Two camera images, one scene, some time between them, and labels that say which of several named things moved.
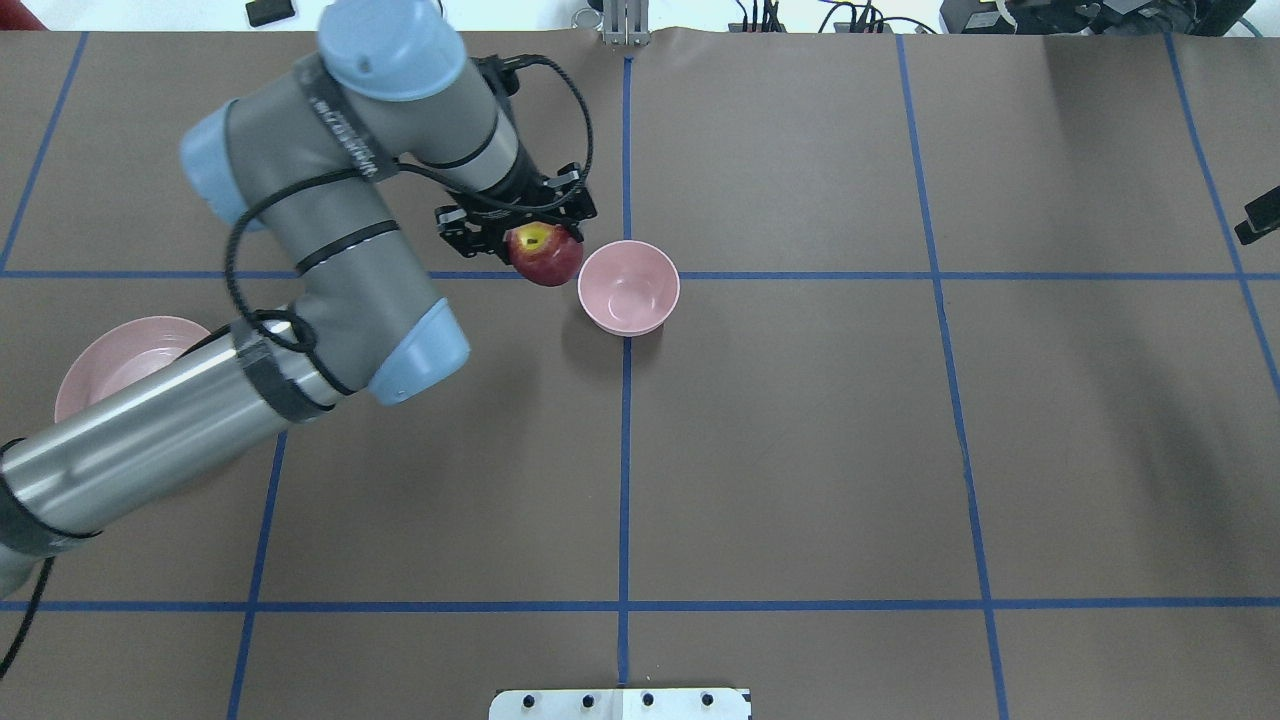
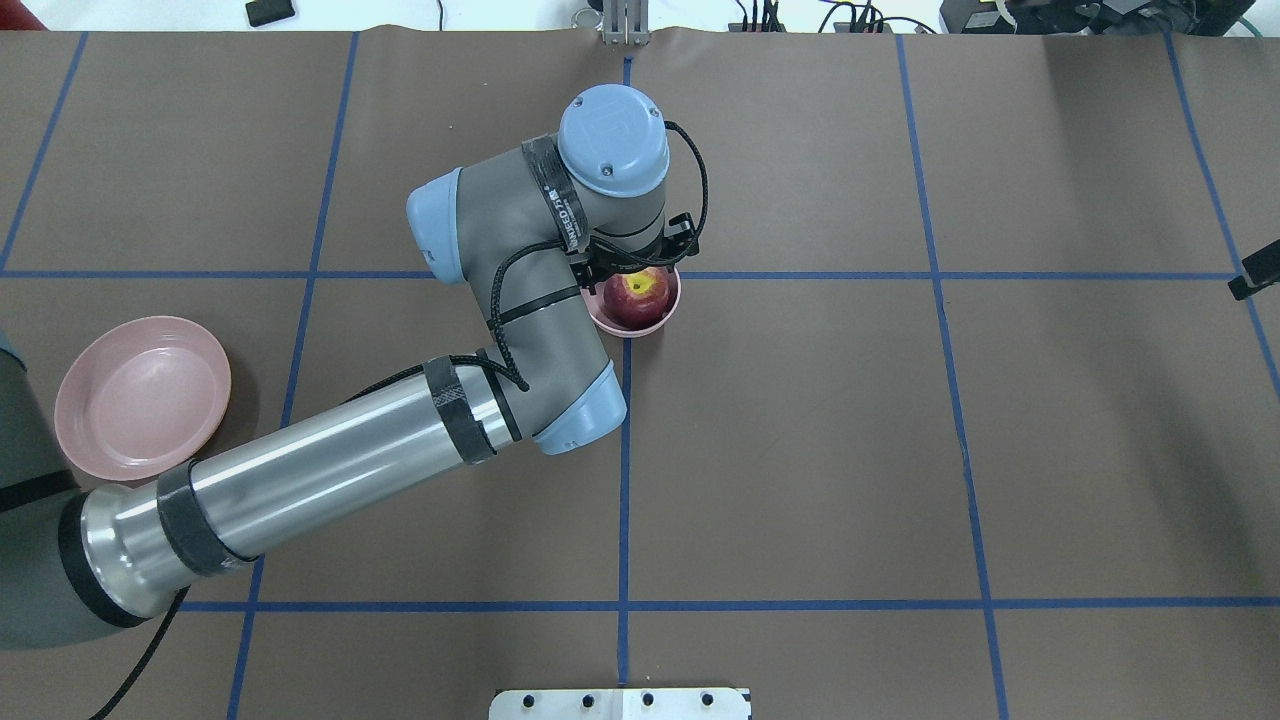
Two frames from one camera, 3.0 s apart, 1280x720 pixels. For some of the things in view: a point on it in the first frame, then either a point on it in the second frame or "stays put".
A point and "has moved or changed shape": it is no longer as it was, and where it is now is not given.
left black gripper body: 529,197 -> 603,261
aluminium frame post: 626,22 stays put
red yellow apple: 543,253 has moved or changed shape
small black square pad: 262,12 stays put
